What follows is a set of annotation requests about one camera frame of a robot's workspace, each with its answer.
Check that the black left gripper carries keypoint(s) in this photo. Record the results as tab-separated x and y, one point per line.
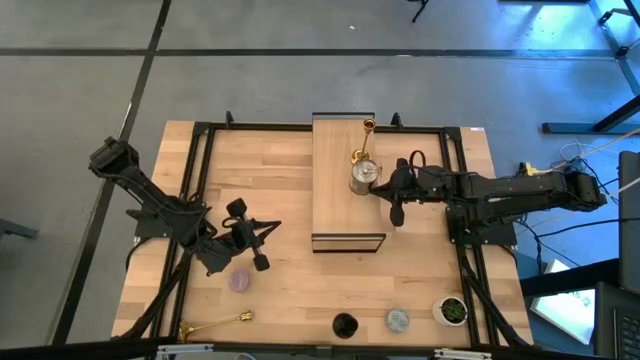
245	235

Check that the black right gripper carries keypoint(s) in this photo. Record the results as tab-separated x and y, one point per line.
425	185

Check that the gold candlestick holder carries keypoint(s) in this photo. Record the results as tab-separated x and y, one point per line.
358	156
245	315

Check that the round pink candle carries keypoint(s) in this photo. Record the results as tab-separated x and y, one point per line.
239	281

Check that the grey speckled round candle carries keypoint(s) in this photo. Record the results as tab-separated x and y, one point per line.
397	320

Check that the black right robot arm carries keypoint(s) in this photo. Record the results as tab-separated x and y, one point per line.
525	190

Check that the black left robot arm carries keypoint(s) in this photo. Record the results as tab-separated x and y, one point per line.
150	197

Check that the white pot with green plant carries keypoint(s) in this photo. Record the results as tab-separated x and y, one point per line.
452	311

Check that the yellow power plug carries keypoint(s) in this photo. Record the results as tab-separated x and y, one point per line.
529	170

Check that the black stand leg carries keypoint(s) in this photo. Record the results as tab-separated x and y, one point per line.
419	10

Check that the black desk bar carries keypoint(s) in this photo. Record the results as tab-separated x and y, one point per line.
570	280

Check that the white lit screen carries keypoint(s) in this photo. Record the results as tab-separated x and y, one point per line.
565	310

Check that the black rig crossbar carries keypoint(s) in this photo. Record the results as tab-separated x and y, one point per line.
75	350

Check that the black desk leg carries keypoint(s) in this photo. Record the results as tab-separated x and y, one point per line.
620	114

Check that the black monitor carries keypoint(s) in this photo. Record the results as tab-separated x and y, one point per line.
630	225

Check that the grey chair base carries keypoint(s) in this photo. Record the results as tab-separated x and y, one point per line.
15	229

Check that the black laptop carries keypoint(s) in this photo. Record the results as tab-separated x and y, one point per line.
620	325

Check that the wooden shelf riser black frame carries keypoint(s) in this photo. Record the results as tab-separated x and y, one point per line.
335	200

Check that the black metal table frame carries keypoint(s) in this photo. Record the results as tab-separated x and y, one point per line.
260	127

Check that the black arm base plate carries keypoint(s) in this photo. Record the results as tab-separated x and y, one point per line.
150	230
500	235

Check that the silver metal bracket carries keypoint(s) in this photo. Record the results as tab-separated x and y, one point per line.
462	354
185	350

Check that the grey metal table frame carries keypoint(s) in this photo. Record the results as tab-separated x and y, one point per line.
607	35

